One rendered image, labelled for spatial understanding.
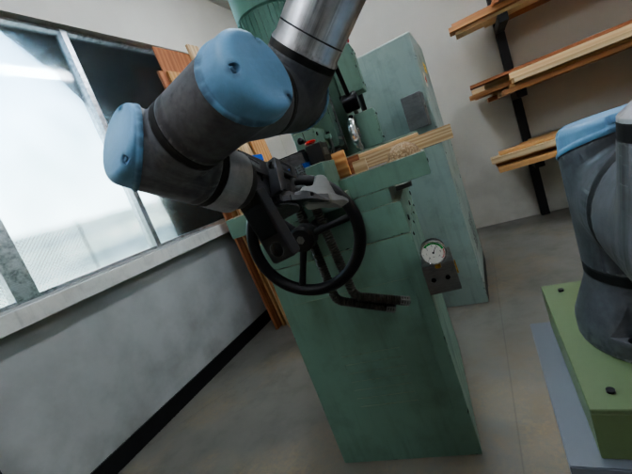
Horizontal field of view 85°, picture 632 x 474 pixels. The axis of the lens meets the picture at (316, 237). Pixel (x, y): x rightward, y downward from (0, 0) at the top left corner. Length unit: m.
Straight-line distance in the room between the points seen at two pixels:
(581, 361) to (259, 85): 0.48
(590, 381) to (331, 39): 0.49
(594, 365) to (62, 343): 1.83
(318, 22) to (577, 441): 0.56
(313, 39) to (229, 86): 0.15
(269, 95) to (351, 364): 0.92
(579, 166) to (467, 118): 2.85
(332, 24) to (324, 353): 0.91
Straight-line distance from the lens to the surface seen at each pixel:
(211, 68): 0.35
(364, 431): 1.29
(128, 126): 0.41
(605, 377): 0.53
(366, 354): 1.11
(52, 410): 1.92
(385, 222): 0.94
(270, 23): 1.13
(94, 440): 2.02
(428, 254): 0.90
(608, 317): 0.54
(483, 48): 3.35
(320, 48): 0.46
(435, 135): 1.07
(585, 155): 0.47
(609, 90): 3.43
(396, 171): 0.92
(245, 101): 0.34
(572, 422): 0.57
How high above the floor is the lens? 0.93
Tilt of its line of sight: 9 degrees down
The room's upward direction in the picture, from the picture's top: 20 degrees counter-clockwise
